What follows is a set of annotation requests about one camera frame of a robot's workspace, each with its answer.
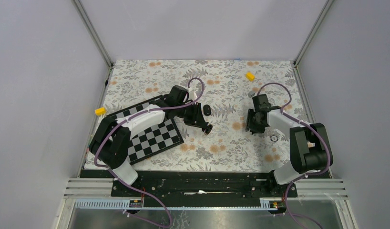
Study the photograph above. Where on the black white checkerboard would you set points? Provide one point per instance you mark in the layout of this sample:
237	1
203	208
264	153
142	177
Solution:
154	140

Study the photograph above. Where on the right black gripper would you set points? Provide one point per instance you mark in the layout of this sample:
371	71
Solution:
249	125

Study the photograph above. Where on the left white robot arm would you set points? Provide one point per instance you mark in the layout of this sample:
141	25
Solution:
111	140

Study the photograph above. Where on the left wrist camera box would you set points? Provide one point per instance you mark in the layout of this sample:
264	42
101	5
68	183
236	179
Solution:
192	94

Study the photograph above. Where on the round blue white token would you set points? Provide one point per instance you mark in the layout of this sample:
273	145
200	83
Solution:
274	138

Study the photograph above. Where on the floral patterned table mat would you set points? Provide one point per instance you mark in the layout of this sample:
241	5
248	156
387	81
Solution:
229	147

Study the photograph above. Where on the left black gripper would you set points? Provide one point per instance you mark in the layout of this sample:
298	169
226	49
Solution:
197	117

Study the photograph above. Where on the yellow block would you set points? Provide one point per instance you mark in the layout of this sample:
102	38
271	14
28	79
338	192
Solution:
100	111
250	76

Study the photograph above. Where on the yellow block left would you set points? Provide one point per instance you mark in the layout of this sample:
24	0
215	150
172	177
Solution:
100	111

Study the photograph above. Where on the small grey block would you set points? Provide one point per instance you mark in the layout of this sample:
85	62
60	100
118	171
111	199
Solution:
251	94

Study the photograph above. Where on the yellow block far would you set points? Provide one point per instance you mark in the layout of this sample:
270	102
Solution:
250	76

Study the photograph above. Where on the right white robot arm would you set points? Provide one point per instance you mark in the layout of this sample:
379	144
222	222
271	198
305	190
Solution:
309	149

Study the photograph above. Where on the black earbud charging case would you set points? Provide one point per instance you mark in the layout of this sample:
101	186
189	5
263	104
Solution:
208	129

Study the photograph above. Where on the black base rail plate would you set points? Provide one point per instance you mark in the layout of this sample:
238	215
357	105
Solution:
211	189

